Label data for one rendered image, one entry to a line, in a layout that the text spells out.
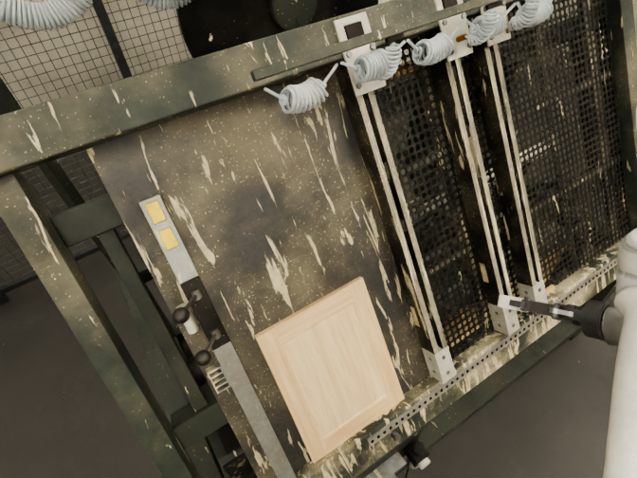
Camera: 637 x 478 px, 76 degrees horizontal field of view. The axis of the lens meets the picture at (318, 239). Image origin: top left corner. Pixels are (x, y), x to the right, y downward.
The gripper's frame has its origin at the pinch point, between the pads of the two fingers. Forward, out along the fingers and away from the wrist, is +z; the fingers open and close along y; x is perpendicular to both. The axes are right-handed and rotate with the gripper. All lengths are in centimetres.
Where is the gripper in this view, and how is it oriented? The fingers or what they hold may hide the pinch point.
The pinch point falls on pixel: (513, 303)
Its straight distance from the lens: 106.6
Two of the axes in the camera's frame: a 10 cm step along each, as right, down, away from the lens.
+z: -5.1, -0.4, 8.6
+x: 2.1, -9.8, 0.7
